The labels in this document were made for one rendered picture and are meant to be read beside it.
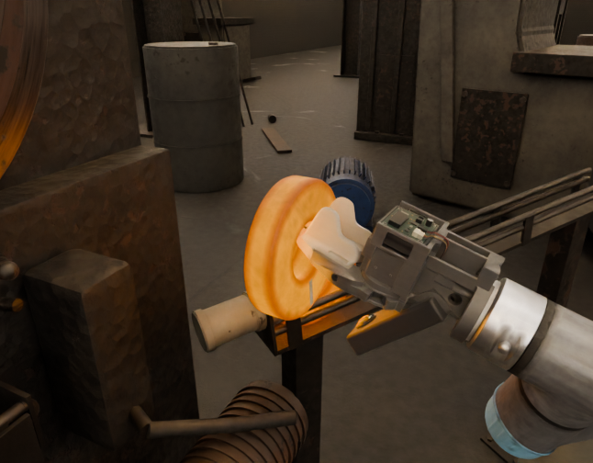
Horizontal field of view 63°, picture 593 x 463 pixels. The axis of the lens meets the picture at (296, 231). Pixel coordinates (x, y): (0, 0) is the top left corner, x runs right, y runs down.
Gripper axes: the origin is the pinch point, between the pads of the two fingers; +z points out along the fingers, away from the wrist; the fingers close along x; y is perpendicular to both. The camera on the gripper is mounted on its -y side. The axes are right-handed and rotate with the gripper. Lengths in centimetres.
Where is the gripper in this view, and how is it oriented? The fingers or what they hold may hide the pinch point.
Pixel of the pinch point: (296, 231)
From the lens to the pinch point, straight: 52.5
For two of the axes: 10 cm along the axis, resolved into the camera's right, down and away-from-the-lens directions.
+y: 2.6, -8.2, -5.0
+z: -8.3, -4.5, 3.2
